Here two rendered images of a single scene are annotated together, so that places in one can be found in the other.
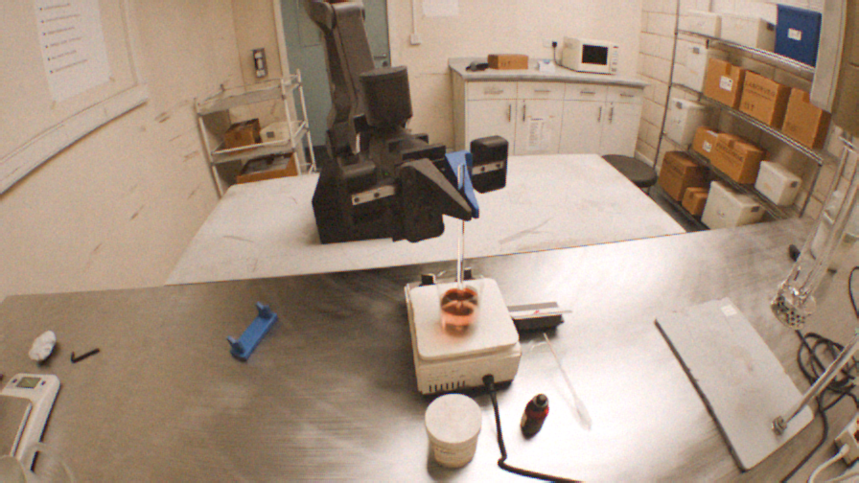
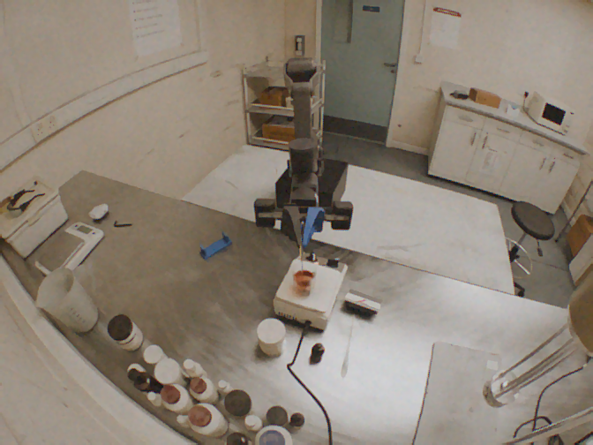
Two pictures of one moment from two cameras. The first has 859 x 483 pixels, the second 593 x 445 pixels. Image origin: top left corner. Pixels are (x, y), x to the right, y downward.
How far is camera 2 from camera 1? 27 cm
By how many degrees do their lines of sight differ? 22
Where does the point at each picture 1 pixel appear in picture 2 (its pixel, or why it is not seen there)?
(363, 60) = (304, 124)
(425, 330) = (286, 283)
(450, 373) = (288, 310)
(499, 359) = (313, 315)
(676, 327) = (443, 354)
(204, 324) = (193, 231)
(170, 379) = (164, 254)
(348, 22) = (300, 98)
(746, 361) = (472, 403)
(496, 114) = (463, 136)
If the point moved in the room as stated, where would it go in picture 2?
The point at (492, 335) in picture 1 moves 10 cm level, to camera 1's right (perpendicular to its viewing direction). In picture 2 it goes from (315, 302) to (358, 320)
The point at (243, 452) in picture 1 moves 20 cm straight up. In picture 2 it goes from (183, 304) to (155, 252)
